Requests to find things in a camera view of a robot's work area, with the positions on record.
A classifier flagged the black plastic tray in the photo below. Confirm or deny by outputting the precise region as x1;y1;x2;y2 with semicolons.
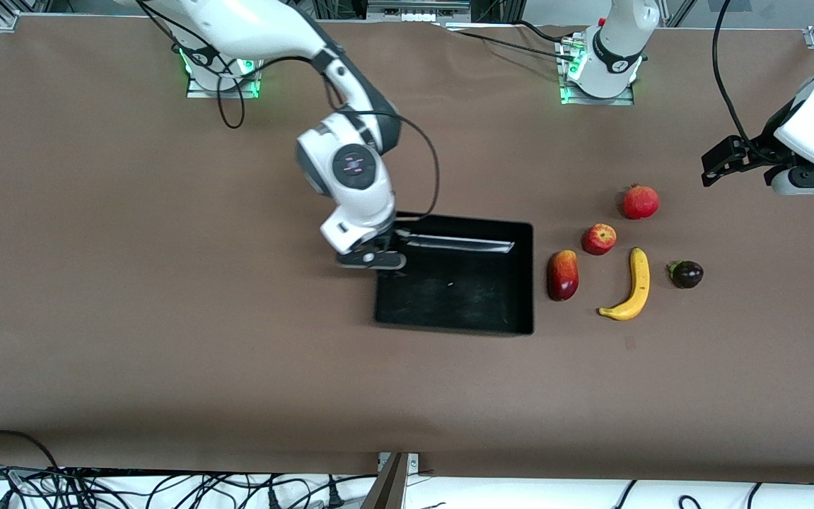
375;212;535;337

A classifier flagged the red yellow apple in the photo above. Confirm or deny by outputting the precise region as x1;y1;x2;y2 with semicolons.
581;223;618;256

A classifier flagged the yellow banana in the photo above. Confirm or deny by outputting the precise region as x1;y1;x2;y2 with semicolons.
598;247;651;322

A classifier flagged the red pomegranate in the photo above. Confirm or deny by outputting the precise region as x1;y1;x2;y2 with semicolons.
622;184;661;221

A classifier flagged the dark purple eggplant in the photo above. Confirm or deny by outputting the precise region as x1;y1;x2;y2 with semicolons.
667;259;704;290

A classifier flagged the red yellow mango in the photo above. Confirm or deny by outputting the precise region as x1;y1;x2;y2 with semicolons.
547;250;580;302

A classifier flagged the white power strip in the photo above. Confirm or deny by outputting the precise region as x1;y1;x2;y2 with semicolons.
368;0;472;23

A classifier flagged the dark metal beam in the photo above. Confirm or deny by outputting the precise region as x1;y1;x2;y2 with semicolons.
361;452;411;509

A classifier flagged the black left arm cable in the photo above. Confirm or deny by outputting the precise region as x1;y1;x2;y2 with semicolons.
711;0;762;153

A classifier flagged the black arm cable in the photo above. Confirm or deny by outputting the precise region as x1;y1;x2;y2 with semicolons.
134;0;443;221
711;0;762;153

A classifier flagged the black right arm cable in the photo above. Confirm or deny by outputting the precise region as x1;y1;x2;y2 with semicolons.
134;0;443;221

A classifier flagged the silver table edge bracket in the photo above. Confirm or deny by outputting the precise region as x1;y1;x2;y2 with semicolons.
377;452;420;474

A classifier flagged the black cable on table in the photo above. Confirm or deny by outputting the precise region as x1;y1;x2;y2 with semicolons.
446;20;581;61

